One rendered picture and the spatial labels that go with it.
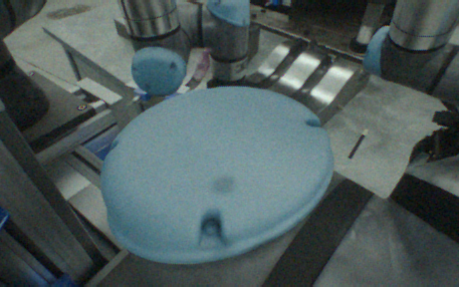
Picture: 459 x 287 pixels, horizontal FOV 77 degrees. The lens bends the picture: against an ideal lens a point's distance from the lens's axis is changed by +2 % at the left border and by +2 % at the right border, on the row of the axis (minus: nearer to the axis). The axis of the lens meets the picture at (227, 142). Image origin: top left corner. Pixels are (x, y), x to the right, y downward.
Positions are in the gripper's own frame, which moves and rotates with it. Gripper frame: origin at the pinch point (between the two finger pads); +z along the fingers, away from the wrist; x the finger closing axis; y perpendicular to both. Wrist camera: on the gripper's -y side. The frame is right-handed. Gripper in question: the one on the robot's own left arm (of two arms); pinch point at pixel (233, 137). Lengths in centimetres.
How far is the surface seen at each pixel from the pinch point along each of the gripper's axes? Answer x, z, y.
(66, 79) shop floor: -214, 85, -41
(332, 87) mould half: 13.1, -5.8, -29.0
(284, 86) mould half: 0.7, -3.7, -24.1
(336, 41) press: -6, 6, -84
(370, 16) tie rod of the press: 6, -9, -79
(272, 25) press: -38, 6, -82
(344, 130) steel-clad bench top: 20.9, 4.6, -26.6
